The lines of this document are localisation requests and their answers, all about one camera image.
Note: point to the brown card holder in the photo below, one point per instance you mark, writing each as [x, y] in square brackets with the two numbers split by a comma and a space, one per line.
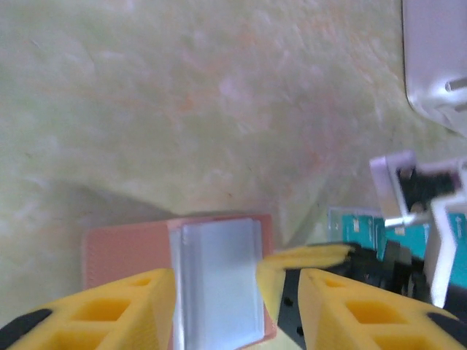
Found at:
[127, 248]

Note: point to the teal credit card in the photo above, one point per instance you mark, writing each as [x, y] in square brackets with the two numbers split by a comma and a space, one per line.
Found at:
[416, 240]
[459, 255]
[361, 233]

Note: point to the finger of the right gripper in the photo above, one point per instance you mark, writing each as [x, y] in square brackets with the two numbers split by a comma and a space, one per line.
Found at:
[310, 255]
[288, 302]

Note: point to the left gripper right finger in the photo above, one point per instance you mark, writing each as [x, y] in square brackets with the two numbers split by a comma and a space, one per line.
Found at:
[328, 321]

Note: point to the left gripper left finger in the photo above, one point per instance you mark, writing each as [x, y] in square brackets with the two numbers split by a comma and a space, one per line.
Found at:
[146, 310]

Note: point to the white zip case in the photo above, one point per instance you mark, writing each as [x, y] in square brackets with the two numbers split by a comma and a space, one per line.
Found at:
[438, 54]

